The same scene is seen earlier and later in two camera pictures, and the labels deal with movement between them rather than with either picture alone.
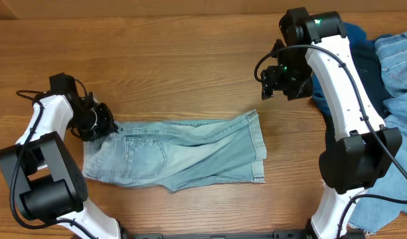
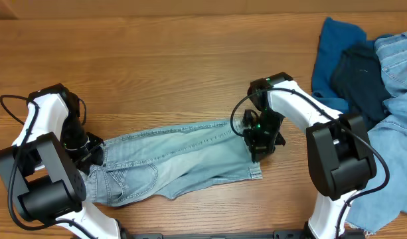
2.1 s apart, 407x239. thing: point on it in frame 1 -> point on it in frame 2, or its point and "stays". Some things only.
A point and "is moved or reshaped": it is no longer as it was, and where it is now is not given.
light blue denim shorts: x=179 y=155 is moved or reshaped
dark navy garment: x=369 y=70 stays
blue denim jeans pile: x=396 y=56 stays
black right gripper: x=267 y=83 -> x=262 y=146
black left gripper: x=103 y=120 -> x=91 y=150
